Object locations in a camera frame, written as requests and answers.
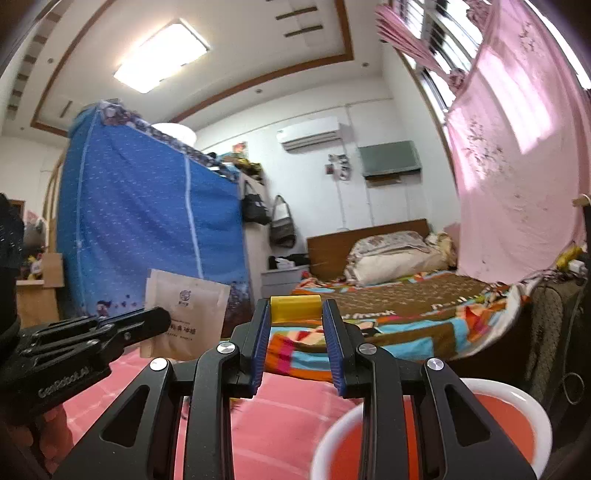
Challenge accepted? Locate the white wall air conditioner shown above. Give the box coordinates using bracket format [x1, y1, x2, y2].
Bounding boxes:
[276, 117, 342, 152]

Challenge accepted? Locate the white orange trash bin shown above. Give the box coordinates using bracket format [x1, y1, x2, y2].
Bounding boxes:
[311, 378, 553, 479]

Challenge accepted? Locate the white bedside drawer cabinet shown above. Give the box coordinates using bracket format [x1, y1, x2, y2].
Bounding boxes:
[260, 266, 310, 298]

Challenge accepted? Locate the beige paper pouch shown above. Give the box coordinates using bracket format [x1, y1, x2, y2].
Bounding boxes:
[139, 269, 230, 361]

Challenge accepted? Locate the colourful striped bed blanket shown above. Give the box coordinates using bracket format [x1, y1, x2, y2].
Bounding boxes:
[293, 271, 531, 383]

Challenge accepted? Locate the black hanging handbag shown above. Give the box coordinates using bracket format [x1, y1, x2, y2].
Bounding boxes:
[242, 181, 270, 226]

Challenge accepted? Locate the grey hanging handbag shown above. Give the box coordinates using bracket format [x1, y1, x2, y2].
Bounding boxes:
[270, 195, 297, 249]

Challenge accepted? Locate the pink checked bed cover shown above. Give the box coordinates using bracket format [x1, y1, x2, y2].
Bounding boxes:
[41, 350, 358, 479]

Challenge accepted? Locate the wooden bed headboard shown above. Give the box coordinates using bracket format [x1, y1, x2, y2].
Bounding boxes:
[307, 218, 431, 281]

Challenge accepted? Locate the blue fabric wardrobe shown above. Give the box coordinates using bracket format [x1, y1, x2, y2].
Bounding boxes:
[56, 101, 252, 325]

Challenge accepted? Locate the ceiling light panel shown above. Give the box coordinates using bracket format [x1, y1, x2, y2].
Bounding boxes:
[113, 19, 211, 94]

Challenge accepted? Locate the yellow cylindrical piece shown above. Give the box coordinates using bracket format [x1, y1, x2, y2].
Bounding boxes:
[270, 295, 322, 325]

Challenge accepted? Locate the pink hanging curtain sheet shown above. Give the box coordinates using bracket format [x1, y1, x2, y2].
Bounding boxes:
[444, 0, 591, 286]

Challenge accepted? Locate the black mesh fan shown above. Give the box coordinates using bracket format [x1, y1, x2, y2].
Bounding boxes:
[525, 279, 586, 423]

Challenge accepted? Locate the beige floral pillow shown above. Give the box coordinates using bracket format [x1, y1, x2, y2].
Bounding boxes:
[344, 231, 457, 286]

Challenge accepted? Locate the green wall cabinet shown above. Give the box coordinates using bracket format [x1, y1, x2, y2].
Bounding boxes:
[359, 140, 422, 179]

